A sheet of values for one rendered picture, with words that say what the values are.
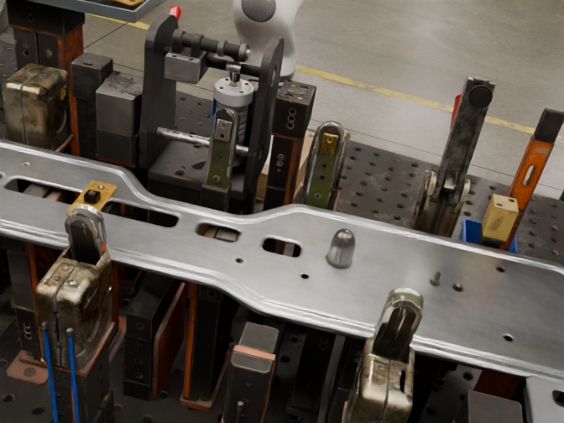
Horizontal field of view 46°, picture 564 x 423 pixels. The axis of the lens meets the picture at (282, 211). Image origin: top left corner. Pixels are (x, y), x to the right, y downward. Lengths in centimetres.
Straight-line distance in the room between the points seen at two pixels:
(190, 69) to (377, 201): 72
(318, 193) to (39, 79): 45
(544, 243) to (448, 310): 77
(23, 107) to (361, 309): 57
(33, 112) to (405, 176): 94
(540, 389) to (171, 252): 46
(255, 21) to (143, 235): 54
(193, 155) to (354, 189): 57
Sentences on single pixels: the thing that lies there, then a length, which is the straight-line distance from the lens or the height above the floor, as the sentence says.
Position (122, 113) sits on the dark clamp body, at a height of 105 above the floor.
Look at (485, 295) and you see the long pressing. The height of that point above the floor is 100.
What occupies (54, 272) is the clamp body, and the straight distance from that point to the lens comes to 75.
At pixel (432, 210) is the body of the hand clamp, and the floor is 102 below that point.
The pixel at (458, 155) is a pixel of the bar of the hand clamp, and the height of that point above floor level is 111.
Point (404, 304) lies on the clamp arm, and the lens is 65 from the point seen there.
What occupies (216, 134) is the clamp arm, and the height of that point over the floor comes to 107.
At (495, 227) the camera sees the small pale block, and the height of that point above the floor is 103.
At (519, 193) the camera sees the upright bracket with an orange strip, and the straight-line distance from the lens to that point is 97.
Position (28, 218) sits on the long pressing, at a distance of 90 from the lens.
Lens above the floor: 154
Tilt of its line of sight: 36 degrees down
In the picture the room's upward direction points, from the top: 10 degrees clockwise
